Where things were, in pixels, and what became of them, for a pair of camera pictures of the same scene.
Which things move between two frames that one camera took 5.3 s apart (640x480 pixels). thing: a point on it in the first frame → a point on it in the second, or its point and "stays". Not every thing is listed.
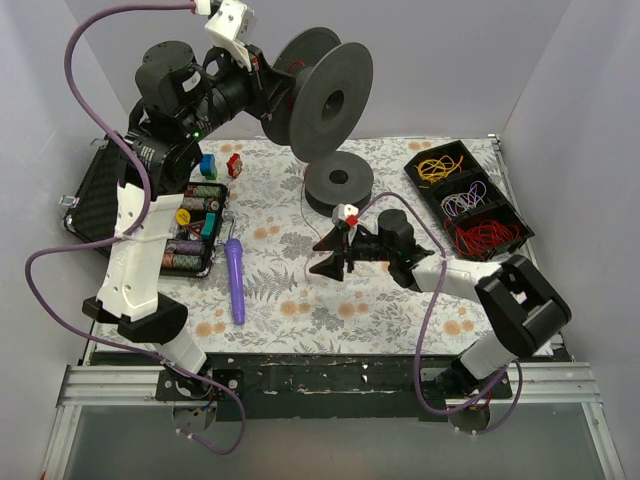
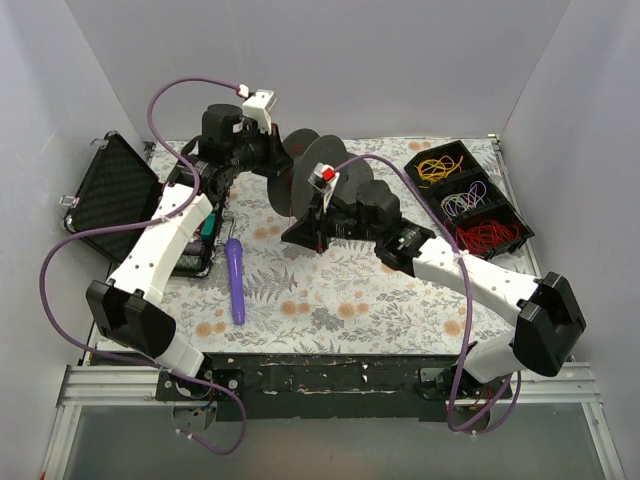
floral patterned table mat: x=265 y=301 stays
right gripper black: x=347 y=251 → x=320 y=223
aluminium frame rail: x=561 y=384 stays
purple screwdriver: x=234 y=250 stays
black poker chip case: x=195 y=240 stays
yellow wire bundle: x=432 y=170 stays
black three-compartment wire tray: x=482 y=220 stays
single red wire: x=292 y=67 → x=319 y=245
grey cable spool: x=333 y=87 → x=290 y=189
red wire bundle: x=480 y=238 stays
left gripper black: x=263 y=87 → x=270 y=153
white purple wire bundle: x=456 y=204 stays
